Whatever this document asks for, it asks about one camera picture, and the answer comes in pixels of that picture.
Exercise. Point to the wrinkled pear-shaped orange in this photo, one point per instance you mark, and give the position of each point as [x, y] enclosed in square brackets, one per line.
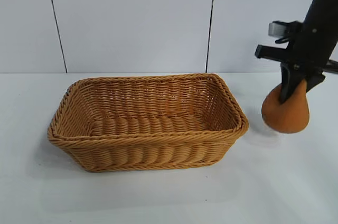
[287, 115]

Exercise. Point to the tan woven wicker basket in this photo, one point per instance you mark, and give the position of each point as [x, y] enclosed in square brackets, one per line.
[148, 144]

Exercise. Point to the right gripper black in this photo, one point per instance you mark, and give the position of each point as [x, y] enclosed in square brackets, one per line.
[314, 49]

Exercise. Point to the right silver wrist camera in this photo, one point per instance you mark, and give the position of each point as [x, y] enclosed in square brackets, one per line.
[276, 29]

